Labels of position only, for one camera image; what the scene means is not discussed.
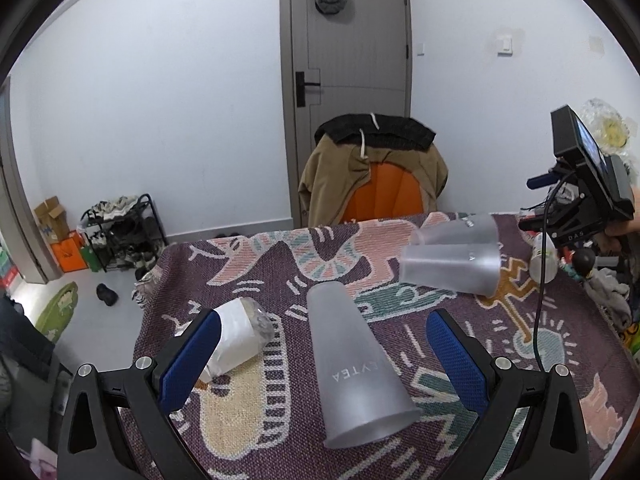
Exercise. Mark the person's right hand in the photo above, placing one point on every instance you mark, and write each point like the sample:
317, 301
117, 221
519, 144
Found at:
609, 240

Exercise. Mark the orange chair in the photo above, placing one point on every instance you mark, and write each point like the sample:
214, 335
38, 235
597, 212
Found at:
392, 192

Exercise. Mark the frosted plastic cup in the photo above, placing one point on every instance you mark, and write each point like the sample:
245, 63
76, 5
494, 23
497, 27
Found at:
362, 398
440, 229
472, 269

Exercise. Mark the orange paper bag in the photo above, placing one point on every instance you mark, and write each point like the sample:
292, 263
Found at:
68, 253

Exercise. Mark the black shoe rack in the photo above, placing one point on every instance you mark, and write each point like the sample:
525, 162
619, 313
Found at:
124, 234

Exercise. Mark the green floor mat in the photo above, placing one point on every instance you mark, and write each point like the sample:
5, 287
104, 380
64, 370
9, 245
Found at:
58, 312

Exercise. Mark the white cup with yellow print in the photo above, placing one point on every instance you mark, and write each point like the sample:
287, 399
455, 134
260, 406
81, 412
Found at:
543, 262

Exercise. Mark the black haired doll figure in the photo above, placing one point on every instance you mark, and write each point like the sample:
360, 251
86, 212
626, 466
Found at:
584, 262

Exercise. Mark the cardboard box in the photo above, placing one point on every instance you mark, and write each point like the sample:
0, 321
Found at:
51, 219

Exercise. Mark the brown jacket with black collar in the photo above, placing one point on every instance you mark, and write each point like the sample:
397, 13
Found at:
347, 146

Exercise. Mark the black shoe on floor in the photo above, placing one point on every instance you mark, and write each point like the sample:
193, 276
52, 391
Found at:
108, 296

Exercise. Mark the clear cup with white label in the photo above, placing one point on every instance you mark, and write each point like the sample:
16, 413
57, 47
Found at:
246, 329

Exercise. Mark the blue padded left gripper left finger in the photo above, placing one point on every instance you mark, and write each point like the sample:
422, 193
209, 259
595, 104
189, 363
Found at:
93, 444

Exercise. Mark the grey cloth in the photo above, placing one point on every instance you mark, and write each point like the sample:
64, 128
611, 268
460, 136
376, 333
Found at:
609, 293

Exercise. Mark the clear plastic bag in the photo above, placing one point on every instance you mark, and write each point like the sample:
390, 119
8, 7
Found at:
611, 131

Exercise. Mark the purple patterned woven blanket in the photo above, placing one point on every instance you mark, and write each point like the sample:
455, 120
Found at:
263, 419

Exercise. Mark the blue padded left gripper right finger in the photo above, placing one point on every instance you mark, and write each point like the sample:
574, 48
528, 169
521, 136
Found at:
553, 441

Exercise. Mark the grey entrance door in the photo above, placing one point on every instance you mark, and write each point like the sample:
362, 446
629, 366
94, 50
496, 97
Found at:
357, 61

